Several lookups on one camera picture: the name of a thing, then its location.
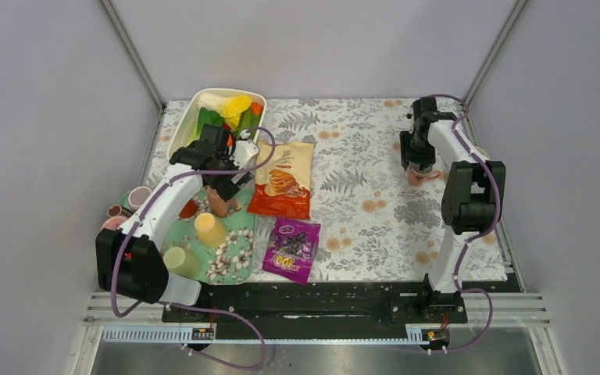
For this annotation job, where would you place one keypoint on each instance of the green floral tray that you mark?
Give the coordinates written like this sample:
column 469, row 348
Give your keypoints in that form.
column 229, row 264

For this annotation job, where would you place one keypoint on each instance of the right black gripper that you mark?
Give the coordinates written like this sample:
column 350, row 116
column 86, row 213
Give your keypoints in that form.
column 408, row 155

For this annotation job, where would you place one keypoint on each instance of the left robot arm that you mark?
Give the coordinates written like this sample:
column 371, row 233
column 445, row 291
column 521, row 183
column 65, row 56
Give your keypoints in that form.
column 129, row 261

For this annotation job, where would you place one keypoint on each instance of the small orange cup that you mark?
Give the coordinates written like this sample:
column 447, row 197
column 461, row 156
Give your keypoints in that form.
column 189, row 210

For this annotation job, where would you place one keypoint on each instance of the light green mug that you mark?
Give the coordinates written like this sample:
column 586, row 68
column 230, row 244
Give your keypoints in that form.
column 182, row 262

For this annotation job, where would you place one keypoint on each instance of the white vegetable tub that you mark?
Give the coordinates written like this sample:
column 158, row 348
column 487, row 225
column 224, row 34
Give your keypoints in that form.
column 186, row 129

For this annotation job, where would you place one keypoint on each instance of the cream beige mug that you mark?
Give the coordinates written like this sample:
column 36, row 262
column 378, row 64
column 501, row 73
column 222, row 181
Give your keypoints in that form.
column 417, row 177

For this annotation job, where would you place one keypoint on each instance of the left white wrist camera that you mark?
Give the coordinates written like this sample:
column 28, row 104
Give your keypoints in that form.
column 244, row 152

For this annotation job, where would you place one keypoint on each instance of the toy green cucumber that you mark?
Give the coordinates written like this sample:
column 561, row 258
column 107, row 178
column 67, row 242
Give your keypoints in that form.
column 249, row 118

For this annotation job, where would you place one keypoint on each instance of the salmon pink mug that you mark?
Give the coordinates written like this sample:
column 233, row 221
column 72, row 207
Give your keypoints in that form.
column 220, row 207

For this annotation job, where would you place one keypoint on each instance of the small brown cup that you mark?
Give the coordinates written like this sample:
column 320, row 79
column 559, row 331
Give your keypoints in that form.
column 115, row 210

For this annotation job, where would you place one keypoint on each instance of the pink ribbed mug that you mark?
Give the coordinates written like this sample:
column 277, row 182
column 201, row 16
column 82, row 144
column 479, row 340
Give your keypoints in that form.
column 113, row 223

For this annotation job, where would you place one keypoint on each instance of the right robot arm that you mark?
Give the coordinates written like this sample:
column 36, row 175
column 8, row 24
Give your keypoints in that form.
column 471, row 205

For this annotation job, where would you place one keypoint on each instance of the purple candy bag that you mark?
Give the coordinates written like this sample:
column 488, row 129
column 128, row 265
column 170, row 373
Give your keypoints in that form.
column 291, row 249

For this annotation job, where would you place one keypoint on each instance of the toy bok choy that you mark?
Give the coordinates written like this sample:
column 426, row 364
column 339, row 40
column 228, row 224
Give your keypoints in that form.
column 206, row 117

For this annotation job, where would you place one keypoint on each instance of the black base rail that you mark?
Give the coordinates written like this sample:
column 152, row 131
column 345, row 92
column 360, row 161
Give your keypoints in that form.
column 385, row 302

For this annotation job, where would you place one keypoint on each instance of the toy napa cabbage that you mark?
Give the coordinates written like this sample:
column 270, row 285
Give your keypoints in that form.
column 229, row 108

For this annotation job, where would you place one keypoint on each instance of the lilac mug black handle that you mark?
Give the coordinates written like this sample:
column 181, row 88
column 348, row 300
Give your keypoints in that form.
column 137, row 197

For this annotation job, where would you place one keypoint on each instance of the yellow mug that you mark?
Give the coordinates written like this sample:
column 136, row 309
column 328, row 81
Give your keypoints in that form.
column 209, row 230

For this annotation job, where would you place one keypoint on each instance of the floral tablecloth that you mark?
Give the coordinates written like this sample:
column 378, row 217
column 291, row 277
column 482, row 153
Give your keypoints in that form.
column 374, row 226

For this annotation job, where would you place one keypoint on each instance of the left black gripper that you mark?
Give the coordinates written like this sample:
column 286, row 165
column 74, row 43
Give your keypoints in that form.
column 226, row 187

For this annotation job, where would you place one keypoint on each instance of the cassava chips bag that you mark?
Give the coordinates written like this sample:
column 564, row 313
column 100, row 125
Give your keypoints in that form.
column 283, row 183

